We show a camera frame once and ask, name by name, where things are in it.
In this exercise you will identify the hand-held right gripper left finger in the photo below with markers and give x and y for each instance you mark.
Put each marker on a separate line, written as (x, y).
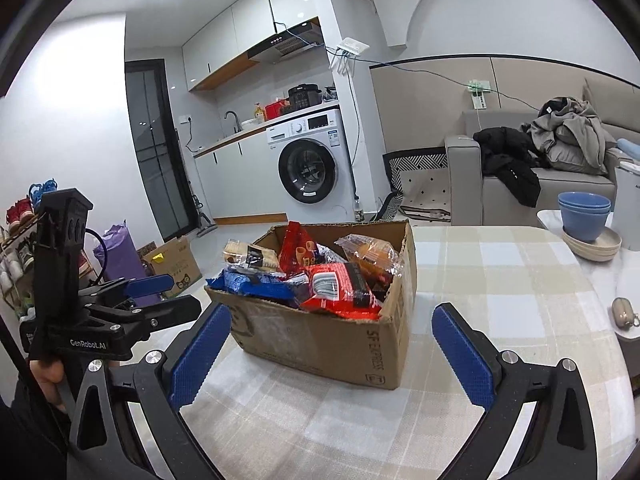
(200, 355)

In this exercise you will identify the grey sofa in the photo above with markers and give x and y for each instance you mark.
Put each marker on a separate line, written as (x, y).
(462, 180)

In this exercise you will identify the beige earbud case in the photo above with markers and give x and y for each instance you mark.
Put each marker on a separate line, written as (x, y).
(625, 312)

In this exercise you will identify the red sneaker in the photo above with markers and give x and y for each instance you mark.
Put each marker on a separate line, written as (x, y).
(20, 211)

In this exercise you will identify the blue bowl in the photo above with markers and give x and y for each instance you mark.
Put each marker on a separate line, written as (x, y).
(584, 225)
(584, 202)

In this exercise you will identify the blue sneaker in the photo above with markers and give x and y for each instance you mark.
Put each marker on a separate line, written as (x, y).
(42, 194)

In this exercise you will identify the brown cracker packet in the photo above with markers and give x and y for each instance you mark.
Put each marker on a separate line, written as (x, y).
(250, 254)

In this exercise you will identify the shoe rack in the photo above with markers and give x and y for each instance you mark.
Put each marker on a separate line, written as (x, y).
(15, 260)

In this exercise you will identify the checkered beige tablecloth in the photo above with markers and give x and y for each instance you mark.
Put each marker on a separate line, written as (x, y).
(475, 270)

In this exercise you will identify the range hood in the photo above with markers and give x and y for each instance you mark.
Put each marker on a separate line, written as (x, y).
(285, 45)

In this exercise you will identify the black faucet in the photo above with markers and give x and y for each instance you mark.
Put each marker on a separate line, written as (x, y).
(234, 117)

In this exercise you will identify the brown cardboard box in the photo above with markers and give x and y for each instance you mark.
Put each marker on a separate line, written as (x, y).
(325, 345)

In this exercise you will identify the white washing machine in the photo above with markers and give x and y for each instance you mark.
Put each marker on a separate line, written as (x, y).
(320, 125)

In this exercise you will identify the red box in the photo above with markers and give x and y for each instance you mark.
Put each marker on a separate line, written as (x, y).
(276, 111)

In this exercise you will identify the clear plastic bottle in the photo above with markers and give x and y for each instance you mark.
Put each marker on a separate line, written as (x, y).
(358, 210)

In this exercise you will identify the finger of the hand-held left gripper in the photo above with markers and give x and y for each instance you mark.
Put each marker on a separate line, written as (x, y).
(150, 284)
(165, 310)

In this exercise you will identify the white lower cabinet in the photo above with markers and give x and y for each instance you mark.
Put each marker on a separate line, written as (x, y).
(235, 180)

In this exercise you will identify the beige plates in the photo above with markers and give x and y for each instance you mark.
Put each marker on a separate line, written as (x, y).
(600, 250)

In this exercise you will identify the red triangular snack bag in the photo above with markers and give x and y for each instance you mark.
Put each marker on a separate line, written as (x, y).
(295, 245)

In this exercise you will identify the white upper cabinet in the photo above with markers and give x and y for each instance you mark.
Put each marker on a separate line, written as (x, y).
(235, 30)

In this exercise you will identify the person's left forearm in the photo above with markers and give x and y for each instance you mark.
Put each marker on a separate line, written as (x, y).
(25, 440)

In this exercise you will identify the orange soap bottle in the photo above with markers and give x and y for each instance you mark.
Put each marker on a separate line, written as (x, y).
(258, 114)

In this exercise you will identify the black pressure cooker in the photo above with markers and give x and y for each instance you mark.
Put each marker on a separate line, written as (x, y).
(304, 96)

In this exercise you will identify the white router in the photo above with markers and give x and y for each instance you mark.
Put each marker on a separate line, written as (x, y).
(352, 47)

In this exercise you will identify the patterned black white cushion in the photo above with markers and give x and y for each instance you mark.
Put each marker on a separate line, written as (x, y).
(420, 185)

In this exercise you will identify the grey clothes pile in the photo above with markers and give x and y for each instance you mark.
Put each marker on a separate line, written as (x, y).
(575, 135)

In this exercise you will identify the red black snack packet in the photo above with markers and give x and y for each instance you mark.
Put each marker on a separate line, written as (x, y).
(340, 290)

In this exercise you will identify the white cabinet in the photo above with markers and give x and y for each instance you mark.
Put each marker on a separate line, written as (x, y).
(235, 180)
(235, 30)

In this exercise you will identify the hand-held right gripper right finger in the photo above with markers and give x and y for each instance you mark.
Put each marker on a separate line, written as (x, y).
(465, 355)

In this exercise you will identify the blue snack packet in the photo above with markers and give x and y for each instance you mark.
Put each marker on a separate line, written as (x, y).
(250, 285)

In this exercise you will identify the clear bread packet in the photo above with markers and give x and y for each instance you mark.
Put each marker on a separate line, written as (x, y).
(372, 255)

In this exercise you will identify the black jacket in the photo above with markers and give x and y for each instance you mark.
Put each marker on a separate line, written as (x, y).
(510, 170)

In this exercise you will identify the purple bag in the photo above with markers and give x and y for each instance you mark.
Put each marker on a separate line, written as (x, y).
(122, 255)

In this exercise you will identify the grey floor mop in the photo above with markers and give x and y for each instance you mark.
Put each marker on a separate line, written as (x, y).
(202, 220)

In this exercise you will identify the white wall socket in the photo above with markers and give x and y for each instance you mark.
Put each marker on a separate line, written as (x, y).
(479, 95)

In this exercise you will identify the dark glass door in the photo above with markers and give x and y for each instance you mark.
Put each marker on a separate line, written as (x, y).
(155, 150)

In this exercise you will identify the person's left hand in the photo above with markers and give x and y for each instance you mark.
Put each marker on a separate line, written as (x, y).
(45, 377)

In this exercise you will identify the printed cardboard box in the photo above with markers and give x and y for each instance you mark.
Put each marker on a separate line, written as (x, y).
(175, 260)

